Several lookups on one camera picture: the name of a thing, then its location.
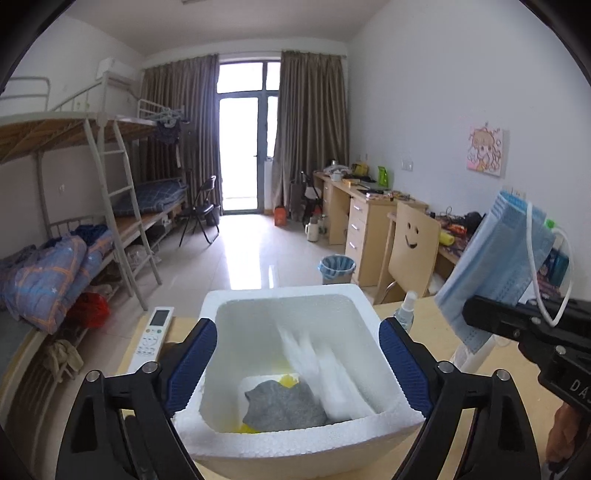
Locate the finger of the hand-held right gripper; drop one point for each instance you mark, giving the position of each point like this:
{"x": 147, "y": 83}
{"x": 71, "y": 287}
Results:
{"x": 503, "y": 318}

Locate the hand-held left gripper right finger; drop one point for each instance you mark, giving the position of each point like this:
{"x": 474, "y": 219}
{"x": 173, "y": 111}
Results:
{"x": 404, "y": 364}

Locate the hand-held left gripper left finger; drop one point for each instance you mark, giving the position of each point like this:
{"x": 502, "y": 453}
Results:
{"x": 191, "y": 364}

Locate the blue face mask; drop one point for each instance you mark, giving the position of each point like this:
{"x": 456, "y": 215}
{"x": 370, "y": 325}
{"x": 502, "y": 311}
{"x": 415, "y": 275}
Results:
{"x": 494, "y": 258}

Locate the white tissue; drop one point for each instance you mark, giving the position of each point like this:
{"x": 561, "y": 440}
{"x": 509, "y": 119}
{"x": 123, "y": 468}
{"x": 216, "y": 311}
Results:
{"x": 332, "y": 374}

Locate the grey cloth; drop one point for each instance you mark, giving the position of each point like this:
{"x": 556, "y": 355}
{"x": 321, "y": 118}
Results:
{"x": 286, "y": 406}

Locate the white foam box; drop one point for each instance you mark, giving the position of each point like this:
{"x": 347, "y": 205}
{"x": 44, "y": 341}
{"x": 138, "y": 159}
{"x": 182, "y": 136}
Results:
{"x": 277, "y": 447}

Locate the person's right hand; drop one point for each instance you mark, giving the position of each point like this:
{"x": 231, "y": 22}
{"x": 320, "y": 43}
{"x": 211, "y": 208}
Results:
{"x": 565, "y": 434}

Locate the white remote control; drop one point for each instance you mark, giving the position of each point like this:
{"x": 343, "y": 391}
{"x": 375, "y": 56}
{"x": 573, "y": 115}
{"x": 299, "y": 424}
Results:
{"x": 152, "y": 339}

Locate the clear spray bottle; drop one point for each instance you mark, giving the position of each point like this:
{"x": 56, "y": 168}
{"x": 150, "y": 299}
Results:
{"x": 405, "y": 314}

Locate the row of toiletry bottles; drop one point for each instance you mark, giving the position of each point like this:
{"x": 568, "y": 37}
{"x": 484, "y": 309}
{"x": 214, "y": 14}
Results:
{"x": 556, "y": 263}

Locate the red bag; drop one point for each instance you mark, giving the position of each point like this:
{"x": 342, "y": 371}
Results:
{"x": 90, "y": 310}

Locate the trash bin with blue bag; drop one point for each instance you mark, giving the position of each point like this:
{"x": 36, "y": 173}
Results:
{"x": 337, "y": 270}

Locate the wooden chair with smiley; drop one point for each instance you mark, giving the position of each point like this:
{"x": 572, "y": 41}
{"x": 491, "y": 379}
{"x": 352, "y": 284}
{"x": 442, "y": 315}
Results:
{"x": 413, "y": 244}

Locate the beige cloth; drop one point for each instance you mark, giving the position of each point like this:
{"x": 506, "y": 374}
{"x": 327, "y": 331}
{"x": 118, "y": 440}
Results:
{"x": 62, "y": 360}

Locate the wooden desk with drawers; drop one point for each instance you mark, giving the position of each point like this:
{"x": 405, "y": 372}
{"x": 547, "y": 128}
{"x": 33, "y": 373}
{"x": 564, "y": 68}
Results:
{"x": 364, "y": 221}

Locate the metal bunk bed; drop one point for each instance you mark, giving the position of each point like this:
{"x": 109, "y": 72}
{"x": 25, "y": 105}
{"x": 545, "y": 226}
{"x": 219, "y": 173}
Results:
{"x": 41, "y": 131}
{"x": 152, "y": 212}

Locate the black folding chair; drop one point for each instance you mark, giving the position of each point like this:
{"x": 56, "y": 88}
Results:
{"x": 203, "y": 207}

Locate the white kettle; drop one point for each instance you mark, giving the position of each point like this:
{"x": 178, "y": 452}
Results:
{"x": 313, "y": 231}

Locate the blue patchwork quilt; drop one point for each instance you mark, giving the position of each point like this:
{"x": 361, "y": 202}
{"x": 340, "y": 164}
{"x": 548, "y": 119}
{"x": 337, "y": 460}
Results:
{"x": 51, "y": 272}

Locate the orange container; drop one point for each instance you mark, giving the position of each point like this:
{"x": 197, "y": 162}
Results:
{"x": 280, "y": 216}

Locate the blue checked bedding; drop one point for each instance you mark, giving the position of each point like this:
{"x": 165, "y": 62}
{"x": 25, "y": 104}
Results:
{"x": 150, "y": 194}

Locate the green bag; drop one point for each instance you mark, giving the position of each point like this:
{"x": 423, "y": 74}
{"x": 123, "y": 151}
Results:
{"x": 383, "y": 176}

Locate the glass balcony door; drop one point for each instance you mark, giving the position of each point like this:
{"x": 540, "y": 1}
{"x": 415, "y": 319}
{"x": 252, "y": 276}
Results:
{"x": 247, "y": 138}

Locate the hanging dark clothes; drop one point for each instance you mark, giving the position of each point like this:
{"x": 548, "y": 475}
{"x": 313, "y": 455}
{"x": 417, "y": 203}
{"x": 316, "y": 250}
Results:
{"x": 168, "y": 129}

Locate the brown curtain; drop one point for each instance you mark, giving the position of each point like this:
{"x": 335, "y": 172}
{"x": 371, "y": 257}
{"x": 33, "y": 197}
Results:
{"x": 309, "y": 120}
{"x": 184, "y": 120}

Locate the white air conditioner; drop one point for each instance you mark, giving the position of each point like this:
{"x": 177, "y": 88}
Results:
{"x": 115, "y": 70}

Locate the pink wall poster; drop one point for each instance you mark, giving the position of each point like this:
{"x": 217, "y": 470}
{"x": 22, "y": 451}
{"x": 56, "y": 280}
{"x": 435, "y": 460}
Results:
{"x": 485, "y": 151}

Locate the white wall socket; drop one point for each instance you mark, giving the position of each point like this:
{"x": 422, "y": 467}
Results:
{"x": 407, "y": 165}

